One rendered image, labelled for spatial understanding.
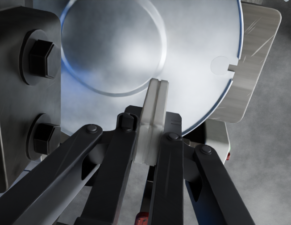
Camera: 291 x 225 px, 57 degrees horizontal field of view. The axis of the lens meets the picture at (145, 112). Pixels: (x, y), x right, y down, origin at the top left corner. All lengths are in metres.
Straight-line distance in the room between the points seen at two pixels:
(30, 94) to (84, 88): 0.18
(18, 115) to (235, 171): 1.31
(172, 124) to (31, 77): 0.09
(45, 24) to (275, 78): 1.09
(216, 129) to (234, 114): 0.26
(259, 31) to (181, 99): 0.11
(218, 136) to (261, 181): 0.93
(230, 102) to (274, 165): 1.12
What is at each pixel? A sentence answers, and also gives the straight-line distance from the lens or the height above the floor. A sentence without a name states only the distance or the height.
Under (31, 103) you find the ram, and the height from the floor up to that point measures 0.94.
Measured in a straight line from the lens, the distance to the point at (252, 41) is 0.32.
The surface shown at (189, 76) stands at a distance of 0.33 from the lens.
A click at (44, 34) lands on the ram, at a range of 0.19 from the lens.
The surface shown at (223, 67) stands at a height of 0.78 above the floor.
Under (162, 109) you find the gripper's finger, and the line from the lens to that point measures 0.17.
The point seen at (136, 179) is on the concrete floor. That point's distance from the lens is 1.50.
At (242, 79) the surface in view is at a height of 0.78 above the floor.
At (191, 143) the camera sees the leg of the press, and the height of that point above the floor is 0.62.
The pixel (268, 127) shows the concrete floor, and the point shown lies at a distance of 1.31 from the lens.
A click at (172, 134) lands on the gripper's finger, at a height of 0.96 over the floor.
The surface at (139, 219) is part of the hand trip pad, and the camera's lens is 0.52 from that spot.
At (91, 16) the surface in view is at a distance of 0.32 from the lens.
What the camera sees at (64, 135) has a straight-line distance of 0.51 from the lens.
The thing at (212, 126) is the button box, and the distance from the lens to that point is 0.61.
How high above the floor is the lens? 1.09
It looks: 60 degrees down
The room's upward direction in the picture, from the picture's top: 163 degrees counter-clockwise
